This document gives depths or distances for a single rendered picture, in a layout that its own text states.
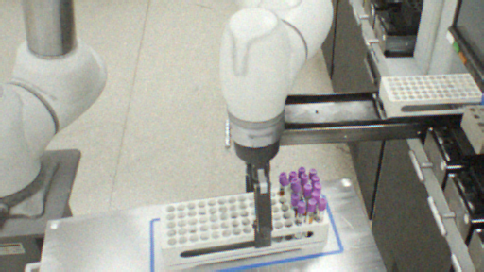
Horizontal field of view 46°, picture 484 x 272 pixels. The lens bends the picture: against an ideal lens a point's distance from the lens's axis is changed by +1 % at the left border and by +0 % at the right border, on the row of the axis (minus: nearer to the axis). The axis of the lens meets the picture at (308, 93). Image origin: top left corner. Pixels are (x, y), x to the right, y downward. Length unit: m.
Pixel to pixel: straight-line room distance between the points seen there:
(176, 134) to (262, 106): 1.76
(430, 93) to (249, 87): 0.71
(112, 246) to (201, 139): 1.45
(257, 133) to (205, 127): 1.73
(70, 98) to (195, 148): 1.18
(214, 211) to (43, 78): 0.50
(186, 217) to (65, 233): 0.24
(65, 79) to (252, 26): 0.65
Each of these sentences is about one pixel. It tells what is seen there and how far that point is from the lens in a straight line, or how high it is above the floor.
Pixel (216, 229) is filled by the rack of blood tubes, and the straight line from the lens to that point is 1.03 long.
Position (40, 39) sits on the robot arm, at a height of 1.03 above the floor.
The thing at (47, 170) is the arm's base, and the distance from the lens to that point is 1.44.
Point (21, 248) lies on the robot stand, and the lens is 1.46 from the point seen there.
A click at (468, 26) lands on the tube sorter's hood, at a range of 1.34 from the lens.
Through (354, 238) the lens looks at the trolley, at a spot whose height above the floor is 0.82.
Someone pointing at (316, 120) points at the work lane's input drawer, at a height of 0.80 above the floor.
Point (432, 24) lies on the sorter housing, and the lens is 1.59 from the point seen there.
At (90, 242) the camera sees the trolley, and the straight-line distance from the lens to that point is 1.13.
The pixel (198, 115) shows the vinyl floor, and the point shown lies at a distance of 2.64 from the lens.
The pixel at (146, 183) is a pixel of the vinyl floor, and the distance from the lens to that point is 2.36.
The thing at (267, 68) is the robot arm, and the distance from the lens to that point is 0.77.
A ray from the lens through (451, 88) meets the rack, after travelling 1.43.
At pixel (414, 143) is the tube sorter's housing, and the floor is 0.70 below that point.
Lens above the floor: 1.68
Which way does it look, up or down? 37 degrees down
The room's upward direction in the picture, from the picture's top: 3 degrees clockwise
